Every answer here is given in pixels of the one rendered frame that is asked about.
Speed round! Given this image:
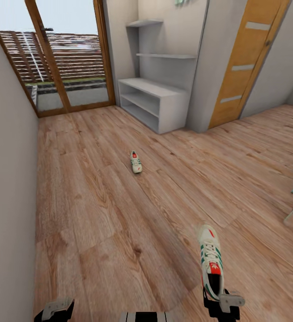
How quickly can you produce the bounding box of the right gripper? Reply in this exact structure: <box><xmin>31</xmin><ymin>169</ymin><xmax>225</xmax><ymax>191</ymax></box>
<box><xmin>204</xmin><ymin>288</ymin><xmax>240</xmax><ymax>322</ymax></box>

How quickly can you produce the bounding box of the gym shoe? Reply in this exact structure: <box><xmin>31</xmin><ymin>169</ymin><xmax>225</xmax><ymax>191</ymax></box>
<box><xmin>199</xmin><ymin>224</ymin><xmax>225</xmax><ymax>301</ymax></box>
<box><xmin>131</xmin><ymin>151</ymin><xmax>142</xmax><ymax>174</ymax></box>

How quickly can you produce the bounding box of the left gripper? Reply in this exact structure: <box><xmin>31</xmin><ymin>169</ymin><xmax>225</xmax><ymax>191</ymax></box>
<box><xmin>34</xmin><ymin>301</ymin><xmax>74</xmax><ymax>322</ymax></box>

